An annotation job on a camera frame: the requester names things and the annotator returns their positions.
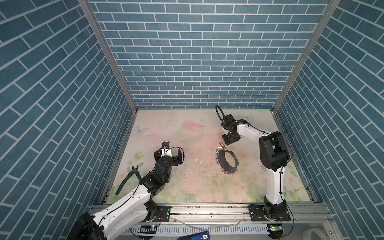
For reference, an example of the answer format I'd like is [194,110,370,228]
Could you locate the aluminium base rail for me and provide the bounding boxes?
[89,203,337,238]

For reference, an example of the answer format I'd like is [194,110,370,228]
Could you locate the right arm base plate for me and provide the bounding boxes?
[247,203,292,222]

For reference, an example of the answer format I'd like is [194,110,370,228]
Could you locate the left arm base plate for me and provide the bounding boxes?
[144,206,171,222]

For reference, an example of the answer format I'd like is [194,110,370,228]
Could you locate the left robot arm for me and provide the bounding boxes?
[67,142,185,240]

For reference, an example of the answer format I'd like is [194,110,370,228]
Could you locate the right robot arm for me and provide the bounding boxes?
[215,105,291,221]

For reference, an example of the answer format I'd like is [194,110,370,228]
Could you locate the white tape roll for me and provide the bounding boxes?
[303,228,328,240]

